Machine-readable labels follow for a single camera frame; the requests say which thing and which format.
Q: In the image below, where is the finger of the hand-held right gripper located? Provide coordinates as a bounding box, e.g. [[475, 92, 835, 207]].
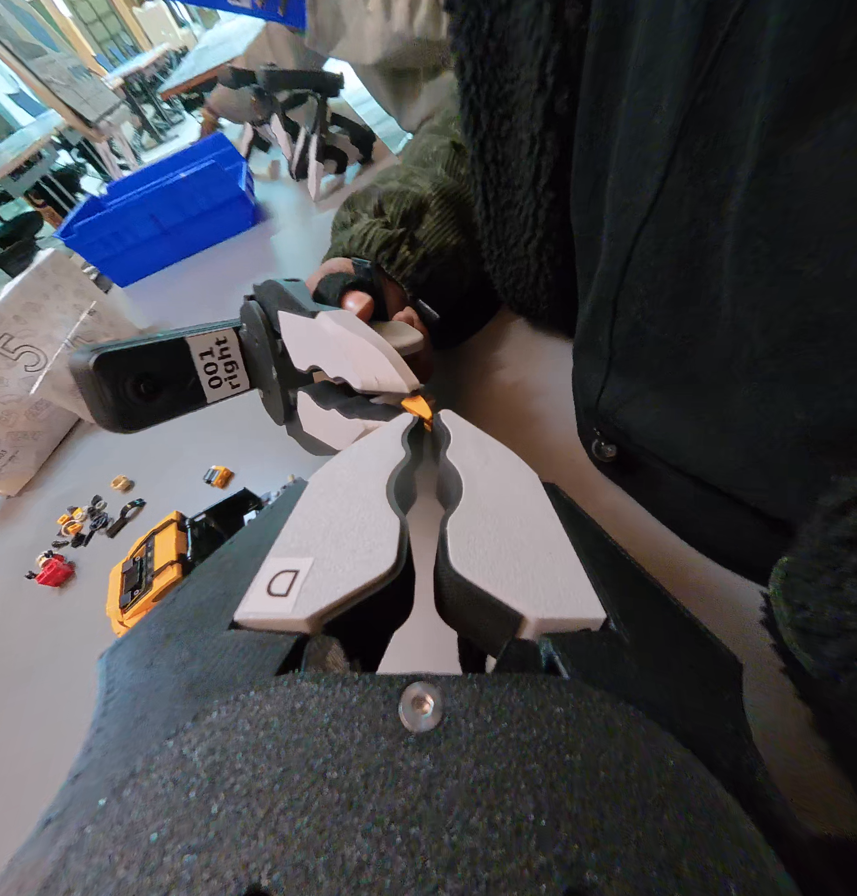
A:
[[292, 388, 405, 456], [278, 308, 424, 396]]

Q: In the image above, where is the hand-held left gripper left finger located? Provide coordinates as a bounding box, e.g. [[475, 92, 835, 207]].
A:
[[232, 412, 414, 634]]

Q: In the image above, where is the person's left forearm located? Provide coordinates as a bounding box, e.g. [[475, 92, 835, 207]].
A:
[[768, 476, 857, 701]]

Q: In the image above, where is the red lego seat piece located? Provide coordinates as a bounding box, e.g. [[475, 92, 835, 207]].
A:
[[26, 551, 77, 588]]

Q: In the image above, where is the large white paper bag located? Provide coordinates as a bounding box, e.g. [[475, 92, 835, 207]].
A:
[[0, 248, 146, 498]]

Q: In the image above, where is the yellow black lego car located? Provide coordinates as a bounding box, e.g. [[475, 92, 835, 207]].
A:
[[106, 479, 310, 638]]

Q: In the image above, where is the blue storage bin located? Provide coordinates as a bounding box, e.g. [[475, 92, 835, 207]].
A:
[[56, 132, 265, 288]]

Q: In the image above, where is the pile of small lego parts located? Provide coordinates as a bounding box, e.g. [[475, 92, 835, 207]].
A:
[[54, 493, 114, 548]]

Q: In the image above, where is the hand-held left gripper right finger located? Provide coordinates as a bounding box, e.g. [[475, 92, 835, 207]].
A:
[[434, 409, 608, 639]]

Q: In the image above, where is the black lego arch piece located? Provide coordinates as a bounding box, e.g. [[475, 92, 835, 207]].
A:
[[106, 498, 147, 539]]

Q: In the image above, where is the black white background equipment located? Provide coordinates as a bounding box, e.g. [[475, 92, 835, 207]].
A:
[[218, 64, 378, 202]]

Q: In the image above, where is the beige cloth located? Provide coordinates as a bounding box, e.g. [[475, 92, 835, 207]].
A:
[[299, 0, 459, 135]]

